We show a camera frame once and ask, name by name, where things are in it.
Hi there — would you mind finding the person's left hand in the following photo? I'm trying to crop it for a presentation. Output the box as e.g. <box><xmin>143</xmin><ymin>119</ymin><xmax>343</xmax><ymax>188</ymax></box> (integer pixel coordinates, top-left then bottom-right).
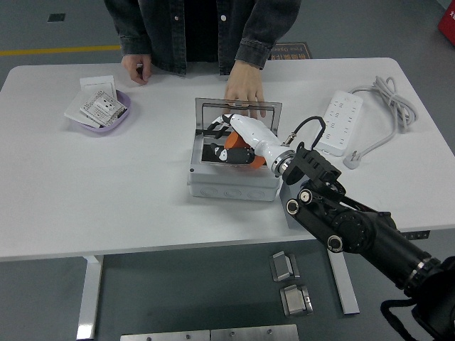
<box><xmin>223</xmin><ymin>59</ymin><xmax>267</xmax><ymax>119</ymax></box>

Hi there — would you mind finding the person's right hand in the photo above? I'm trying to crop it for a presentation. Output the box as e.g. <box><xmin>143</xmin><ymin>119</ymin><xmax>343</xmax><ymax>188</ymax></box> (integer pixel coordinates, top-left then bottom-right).
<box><xmin>120</xmin><ymin>53</ymin><xmax>154</xmax><ymax>86</ymax></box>

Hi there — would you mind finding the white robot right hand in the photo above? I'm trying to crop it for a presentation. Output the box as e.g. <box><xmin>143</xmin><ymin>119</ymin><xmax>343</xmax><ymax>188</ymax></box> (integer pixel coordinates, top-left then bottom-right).
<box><xmin>207</xmin><ymin>113</ymin><xmax>289</xmax><ymax>168</ymax></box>

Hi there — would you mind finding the orange cylinder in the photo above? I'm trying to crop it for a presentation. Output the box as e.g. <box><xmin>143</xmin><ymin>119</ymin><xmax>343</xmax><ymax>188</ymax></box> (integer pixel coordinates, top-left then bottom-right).
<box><xmin>223</xmin><ymin>131</ymin><xmax>268</xmax><ymax>171</ymax></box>

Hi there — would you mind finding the grey box with clear lid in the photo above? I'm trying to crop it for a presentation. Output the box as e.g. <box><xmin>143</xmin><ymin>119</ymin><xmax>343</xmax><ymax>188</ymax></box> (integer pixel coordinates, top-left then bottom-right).
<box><xmin>187</xmin><ymin>97</ymin><xmax>284</xmax><ymax>202</ymax></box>

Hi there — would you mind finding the grey cube with round hole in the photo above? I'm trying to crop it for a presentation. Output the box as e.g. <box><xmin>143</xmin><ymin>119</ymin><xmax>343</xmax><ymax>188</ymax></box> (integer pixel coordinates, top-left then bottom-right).
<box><xmin>279</xmin><ymin>180</ymin><xmax>309</xmax><ymax>230</ymax></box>

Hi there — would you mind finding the white printed socket panel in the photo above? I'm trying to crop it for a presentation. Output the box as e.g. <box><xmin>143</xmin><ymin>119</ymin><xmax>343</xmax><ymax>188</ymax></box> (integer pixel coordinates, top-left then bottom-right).
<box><xmin>79</xmin><ymin>90</ymin><xmax>128</xmax><ymax>127</ymax></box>

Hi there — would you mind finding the brown floor sign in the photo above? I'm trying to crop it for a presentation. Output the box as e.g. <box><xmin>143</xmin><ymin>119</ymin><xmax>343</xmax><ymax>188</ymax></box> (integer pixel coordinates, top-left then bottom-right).
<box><xmin>269</xmin><ymin>41</ymin><xmax>313</xmax><ymax>60</ymax></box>

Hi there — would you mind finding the person's torso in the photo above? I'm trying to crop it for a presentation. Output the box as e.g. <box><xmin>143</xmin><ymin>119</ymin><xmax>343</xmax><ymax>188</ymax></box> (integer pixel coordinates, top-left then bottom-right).
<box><xmin>141</xmin><ymin>0</ymin><xmax>257</xmax><ymax>77</ymax></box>

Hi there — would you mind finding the purple plastic tray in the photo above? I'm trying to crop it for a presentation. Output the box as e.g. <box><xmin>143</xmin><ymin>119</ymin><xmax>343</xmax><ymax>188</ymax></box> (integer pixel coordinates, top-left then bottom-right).
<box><xmin>69</xmin><ymin>89</ymin><xmax>132</xmax><ymax>134</ymax></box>

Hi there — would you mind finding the white flat panel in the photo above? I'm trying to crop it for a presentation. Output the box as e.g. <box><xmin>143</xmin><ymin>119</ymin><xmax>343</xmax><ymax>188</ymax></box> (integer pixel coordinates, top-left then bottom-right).
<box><xmin>63</xmin><ymin>90</ymin><xmax>102</xmax><ymax>129</ymax></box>

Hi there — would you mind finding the yellow floor tape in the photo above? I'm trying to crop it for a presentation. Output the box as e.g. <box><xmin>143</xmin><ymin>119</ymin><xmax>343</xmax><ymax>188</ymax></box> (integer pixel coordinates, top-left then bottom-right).
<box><xmin>0</xmin><ymin>44</ymin><xmax>122</xmax><ymax>57</ymax></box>

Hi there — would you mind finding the white power strip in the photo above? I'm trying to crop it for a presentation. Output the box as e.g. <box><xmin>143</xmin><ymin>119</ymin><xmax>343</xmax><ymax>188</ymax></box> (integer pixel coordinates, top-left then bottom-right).
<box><xmin>314</xmin><ymin>90</ymin><xmax>364</xmax><ymax>157</ymax></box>

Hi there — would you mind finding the silver metal block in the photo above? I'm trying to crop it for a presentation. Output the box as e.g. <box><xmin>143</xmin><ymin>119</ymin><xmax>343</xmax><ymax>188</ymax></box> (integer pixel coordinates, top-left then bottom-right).
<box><xmin>279</xmin><ymin>283</ymin><xmax>314</xmax><ymax>317</ymax></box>
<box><xmin>269</xmin><ymin>250</ymin><xmax>301</xmax><ymax>283</ymax></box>

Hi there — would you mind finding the white table leg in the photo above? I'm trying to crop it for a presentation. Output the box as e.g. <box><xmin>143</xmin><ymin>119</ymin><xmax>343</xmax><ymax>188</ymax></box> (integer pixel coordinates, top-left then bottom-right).
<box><xmin>76</xmin><ymin>254</ymin><xmax>105</xmax><ymax>340</ymax></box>
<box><xmin>325</xmin><ymin>248</ymin><xmax>360</xmax><ymax>315</ymax></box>

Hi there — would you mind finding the grey metal plate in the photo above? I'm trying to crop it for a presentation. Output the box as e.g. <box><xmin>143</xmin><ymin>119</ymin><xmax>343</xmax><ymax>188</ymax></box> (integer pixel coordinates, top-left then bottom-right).
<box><xmin>119</xmin><ymin>330</ymin><xmax>211</xmax><ymax>341</ymax></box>
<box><xmin>210</xmin><ymin>323</ymin><xmax>299</xmax><ymax>341</ymax></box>

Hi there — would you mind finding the red object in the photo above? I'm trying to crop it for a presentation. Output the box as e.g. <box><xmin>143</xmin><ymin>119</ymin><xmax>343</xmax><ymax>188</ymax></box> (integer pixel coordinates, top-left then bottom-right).
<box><xmin>437</xmin><ymin>9</ymin><xmax>455</xmax><ymax>36</ymax></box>

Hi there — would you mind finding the white blank switch plate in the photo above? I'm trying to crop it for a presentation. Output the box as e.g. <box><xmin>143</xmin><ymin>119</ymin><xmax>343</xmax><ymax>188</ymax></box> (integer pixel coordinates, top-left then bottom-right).
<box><xmin>79</xmin><ymin>75</ymin><xmax>117</xmax><ymax>99</ymax></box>

